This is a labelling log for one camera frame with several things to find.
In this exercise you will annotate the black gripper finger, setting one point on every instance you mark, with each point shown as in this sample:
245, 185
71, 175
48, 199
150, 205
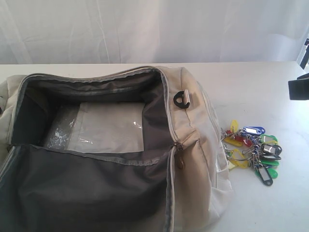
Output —
299, 88

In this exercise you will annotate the bunch of coloured key tags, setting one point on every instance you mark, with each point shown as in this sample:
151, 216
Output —
250, 147

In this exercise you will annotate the beige duffel bag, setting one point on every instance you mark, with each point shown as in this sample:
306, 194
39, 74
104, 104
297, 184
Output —
51, 190

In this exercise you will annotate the black stand at right edge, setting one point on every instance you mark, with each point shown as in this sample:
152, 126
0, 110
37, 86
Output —
305, 58

